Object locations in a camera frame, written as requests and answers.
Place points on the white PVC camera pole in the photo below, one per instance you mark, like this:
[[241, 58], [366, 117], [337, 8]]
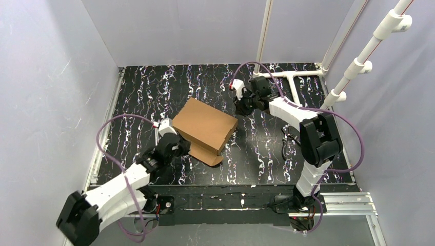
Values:
[[396, 20]]

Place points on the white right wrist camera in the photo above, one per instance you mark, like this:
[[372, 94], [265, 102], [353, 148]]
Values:
[[237, 85]]

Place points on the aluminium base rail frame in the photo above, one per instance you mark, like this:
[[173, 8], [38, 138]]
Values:
[[264, 204]]

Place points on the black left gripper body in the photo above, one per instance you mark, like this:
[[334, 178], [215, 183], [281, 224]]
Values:
[[181, 147]]

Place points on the white PVC pipe frame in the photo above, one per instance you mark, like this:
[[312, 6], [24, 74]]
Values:
[[332, 52]]

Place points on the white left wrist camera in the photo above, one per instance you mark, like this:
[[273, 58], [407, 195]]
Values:
[[165, 126]]

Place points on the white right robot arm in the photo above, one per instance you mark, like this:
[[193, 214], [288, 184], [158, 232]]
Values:
[[318, 134]]

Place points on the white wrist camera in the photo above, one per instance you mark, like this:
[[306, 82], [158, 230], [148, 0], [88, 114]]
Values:
[[165, 126], [237, 85]]

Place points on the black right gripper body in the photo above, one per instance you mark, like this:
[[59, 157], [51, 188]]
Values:
[[244, 105]]

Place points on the black handled pliers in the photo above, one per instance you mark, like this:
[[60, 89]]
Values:
[[289, 142]]

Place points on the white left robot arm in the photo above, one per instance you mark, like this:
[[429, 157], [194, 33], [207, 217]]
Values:
[[85, 214]]

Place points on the brown cardboard box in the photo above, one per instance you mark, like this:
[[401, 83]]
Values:
[[207, 128]]

